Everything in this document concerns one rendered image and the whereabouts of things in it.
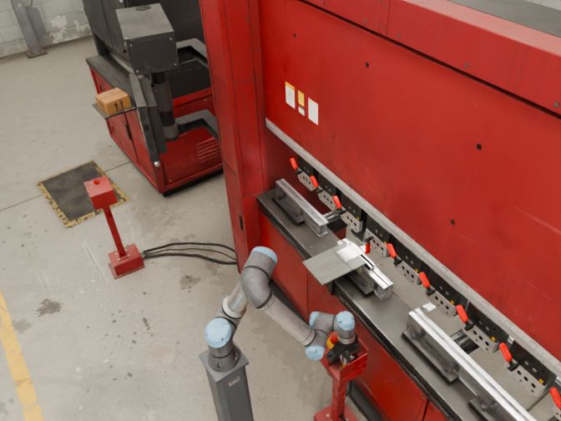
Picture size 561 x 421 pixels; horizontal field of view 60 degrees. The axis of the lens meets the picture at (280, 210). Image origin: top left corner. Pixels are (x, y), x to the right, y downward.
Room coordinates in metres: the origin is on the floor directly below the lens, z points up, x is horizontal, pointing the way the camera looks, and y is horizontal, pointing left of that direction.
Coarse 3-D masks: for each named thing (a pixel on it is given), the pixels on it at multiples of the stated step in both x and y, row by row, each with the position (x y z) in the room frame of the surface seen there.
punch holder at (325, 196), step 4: (320, 176) 2.03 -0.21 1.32; (324, 176) 2.00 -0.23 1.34; (320, 180) 2.03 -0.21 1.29; (324, 180) 1.99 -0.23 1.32; (328, 180) 1.96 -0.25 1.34; (320, 184) 2.03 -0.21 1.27; (324, 184) 1.99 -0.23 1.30; (328, 184) 1.96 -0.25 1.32; (332, 184) 1.93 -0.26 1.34; (320, 188) 2.02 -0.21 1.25; (324, 188) 1.99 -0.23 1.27; (328, 188) 1.96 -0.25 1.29; (332, 188) 1.93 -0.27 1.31; (336, 188) 1.91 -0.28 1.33; (324, 192) 1.99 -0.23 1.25; (328, 192) 1.96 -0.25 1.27; (332, 192) 1.93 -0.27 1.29; (336, 192) 1.91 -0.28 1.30; (340, 192) 1.92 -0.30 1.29; (320, 196) 2.02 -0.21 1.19; (324, 196) 1.99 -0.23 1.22; (328, 196) 1.95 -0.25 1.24; (340, 196) 1.92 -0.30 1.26; (324, 200) 1.99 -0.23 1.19; (328, 200) 1.96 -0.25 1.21; (332, 200) 1.92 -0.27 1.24; (340, 200) 1.93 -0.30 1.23; (328, 204) 1.95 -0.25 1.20; (332, 204) 1.92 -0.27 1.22; (332, 208) 1.92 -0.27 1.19; (336, 208) 1.91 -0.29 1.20
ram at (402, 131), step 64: (320, 64) 2.04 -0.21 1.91; (384, 64) 1.68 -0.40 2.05; (320, 128) 2.03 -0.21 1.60; (384, 128) 1.65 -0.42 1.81; (448, 128) 1.38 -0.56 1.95; (512, 128) 1.19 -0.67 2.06; (384, 192) 1.61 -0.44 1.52; (448, 192) 1.33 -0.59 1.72; (512, 192) 1.14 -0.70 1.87; (448, 256) 1.28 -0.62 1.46; (512, 256) 1.08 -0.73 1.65; (512, 320) 1.01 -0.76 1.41
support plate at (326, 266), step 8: (336, 248) 1.83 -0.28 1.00; (320, 256) 1.77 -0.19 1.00; (328, 256) 1.77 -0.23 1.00; (336, 256) 1.76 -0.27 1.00; (304, 264) 1.73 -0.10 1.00; (312, 264) 1.72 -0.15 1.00; (320, 264) 1.72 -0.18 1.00; (328, 264) 1.72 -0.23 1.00; (336, 264) 1.71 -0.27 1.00; (344, 264) 1.71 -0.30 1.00; (352, 264) 1.71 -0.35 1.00; (360, 264) 1.70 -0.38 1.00; (312, 272) 1.66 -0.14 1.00; (320, 272) 1.66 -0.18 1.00; (328, 272) 1.66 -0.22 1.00; (336, 272) 1.66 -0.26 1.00; (344, 272) 1.65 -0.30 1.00; (320, 280) 1.61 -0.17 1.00; (328, 280) 1.61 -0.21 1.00
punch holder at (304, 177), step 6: (300, 156) 2.19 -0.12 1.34; (300, 162) 2.20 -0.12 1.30; (306, 162) 2.14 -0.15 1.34; (300, 168) 2.20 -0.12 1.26; (306, 168) 2.14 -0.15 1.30; (312, 168) 2.09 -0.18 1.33; (300, 174) 2.19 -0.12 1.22; (306, 174) 2.14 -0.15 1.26; (312, 174) 2.09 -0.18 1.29; (318, 174) 2.10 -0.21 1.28; (300, 180) 2.19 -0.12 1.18; (306, 180) 2.14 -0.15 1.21; (318, 180) 2.11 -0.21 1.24; (306, 186) 2.13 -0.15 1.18; (312, 186) 2.08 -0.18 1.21
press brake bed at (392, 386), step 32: (288, 256) 2.14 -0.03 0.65; (288, 288) 2.16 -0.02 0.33; (320, 288) 1.83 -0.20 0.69; (384, 352) 1.35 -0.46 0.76; (352, 384) 1.61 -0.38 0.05; (384, 384) 1.32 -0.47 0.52; (416, 384) 1.17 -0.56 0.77; (384, 416) 1.32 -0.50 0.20; (416, 416) 1.12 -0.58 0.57; (448, 416) 1.00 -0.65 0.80
